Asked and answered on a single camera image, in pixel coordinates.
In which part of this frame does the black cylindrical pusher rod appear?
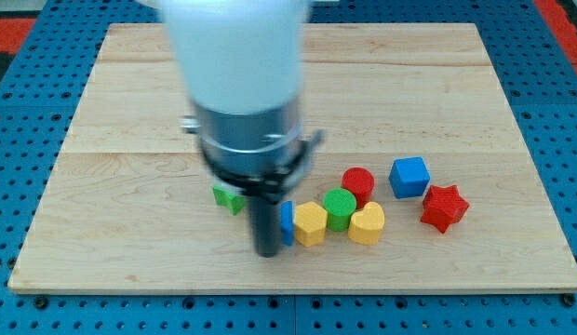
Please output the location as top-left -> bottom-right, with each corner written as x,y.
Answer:
248,197 -> 282,258

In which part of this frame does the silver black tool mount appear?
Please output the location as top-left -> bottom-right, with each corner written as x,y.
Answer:
181,98 -> 324,203

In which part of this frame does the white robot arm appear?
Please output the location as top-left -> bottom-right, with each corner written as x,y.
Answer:
147,0 -> 324,257

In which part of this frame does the green star block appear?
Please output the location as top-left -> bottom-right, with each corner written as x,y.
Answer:
212,185 -> 246,216

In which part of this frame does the yellow hexagon block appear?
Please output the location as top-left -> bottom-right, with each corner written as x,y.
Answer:
294,202 -> 328,247

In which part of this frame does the green cylinder block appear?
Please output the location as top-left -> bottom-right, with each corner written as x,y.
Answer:
323,188 -> 356,232

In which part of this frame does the red cylinder block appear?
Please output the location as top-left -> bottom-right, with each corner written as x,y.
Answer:
342,167 -> 375,209

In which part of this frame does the yellow heart block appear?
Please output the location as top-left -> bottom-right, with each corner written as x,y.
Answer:
347,202 -> 385,246

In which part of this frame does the wooden board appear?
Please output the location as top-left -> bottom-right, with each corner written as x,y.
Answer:
8,23 -> 577,295

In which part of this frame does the blue cube block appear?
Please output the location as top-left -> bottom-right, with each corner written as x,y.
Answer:
388,156 -> 431,199

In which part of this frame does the red star block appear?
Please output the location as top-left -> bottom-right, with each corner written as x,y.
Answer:
420,185 -> 470,234

